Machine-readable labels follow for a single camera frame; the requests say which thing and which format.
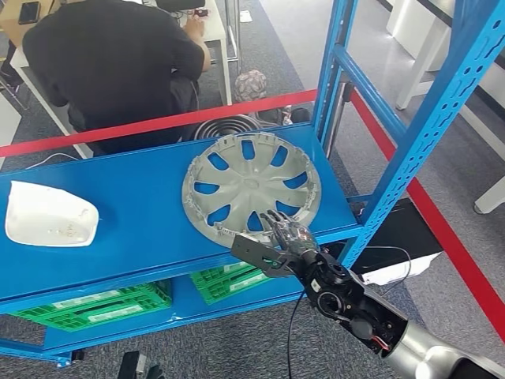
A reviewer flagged person's hand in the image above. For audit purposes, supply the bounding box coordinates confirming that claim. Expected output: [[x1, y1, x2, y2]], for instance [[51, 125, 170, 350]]
[[184, 15, 206, 39]]

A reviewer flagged thin black cable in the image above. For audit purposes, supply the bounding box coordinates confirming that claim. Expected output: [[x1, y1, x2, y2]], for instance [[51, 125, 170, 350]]
[[355, 244, 412, 297]]

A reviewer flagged black smartphone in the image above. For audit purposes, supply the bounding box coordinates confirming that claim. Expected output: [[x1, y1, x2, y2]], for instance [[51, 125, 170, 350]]
[[17, 1, 41, 25]]

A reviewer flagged blue metal shelf rack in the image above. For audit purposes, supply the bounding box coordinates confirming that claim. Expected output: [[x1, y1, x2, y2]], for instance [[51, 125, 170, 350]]
[[0, 0, 505, 367]]

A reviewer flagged black rectangular device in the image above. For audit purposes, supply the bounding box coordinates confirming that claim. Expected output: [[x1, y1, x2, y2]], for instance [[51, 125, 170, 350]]
[[155, 0, 206, 13]]

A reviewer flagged chrome metal frame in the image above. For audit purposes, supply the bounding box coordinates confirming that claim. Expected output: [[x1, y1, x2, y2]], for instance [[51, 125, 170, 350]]
[[209, 0, 243, 74]]

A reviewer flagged patterned grey round bag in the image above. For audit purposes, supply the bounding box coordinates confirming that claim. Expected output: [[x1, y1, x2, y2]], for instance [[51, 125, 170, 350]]
[[234, 69, 268, 103]]

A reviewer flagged silver plastic hubcap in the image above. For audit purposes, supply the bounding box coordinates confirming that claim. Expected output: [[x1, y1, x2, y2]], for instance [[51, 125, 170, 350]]
[[181, 131, 322, 250]]

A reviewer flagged green plastic folding crate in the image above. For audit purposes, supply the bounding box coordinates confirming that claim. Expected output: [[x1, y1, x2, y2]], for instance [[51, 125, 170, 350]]
[[11, 280, 173, 334], [190, 261, 273, 306]]

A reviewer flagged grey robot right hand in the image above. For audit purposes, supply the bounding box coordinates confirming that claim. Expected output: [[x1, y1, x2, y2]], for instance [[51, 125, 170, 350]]
[[260, 208, 320, 263]]

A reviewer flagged white plastic mirror cover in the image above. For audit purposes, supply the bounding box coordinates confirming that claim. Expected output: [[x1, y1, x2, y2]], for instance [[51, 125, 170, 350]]
[[5, 180, 100, 249]]

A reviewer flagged chrome metal post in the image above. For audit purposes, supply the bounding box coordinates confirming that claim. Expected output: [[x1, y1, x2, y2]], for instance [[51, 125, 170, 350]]
[[321, 78, 355, 158]]

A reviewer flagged person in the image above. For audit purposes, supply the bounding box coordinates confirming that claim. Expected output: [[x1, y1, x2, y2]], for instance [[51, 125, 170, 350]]
[[21, 0, 212, 156]]

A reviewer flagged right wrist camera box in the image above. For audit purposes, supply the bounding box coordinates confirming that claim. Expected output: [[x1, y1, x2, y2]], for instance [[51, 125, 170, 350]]
[[231, 234, 295, 278]]

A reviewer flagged white floor cable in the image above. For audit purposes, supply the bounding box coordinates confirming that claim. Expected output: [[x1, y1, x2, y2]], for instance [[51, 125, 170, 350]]
[[25, 152, 80, 171]]

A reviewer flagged black and white box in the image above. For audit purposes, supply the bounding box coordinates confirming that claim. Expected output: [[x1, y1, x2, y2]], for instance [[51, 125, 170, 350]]
[[327, 197, 445, 287]]

